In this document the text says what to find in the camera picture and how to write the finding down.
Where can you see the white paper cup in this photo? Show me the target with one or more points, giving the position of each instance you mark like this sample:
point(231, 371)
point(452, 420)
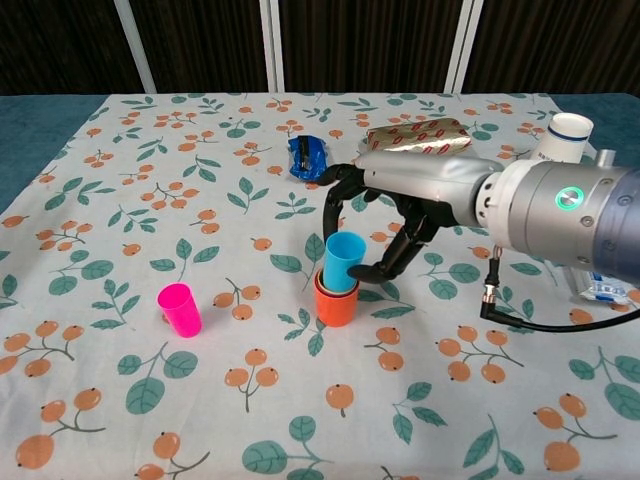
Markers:
point(567, 135)

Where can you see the gold red-print wrapped package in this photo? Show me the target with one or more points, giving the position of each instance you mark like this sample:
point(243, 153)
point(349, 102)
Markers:
point(425, 135)

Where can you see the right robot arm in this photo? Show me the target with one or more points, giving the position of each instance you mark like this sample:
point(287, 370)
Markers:
point(550, 210)

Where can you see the blue snack packet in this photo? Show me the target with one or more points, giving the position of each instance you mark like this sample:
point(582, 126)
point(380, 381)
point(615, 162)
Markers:
point(305, 155)

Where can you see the light blue plastic cup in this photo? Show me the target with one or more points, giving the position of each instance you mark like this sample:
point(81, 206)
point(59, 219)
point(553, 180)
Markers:
point(340, 265)

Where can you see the white partition post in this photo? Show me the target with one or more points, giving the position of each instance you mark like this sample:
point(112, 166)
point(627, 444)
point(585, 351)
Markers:
point(277, 75)
point(462, 50)
point(136, 50)

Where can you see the large orange plastic cup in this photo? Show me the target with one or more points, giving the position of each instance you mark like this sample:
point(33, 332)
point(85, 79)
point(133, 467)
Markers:
point(336, 310)

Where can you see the dark slatted partition panel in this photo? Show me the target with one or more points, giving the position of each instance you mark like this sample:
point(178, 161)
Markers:
point(200, 45)
point(60, 45)
point(365, 45)
point(555, 45)

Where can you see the floral print tablecloth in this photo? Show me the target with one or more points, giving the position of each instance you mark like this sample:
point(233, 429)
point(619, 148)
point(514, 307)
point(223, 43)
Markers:
point(280, 375)

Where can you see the white blue toothpaste tube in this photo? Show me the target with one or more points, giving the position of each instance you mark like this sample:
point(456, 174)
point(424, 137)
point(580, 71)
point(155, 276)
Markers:
point(600, 290)

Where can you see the pink plastic cup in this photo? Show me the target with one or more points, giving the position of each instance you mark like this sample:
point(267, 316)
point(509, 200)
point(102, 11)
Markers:
point(182, 317)

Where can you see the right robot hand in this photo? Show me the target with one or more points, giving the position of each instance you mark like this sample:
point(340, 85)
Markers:
point(425, 180)

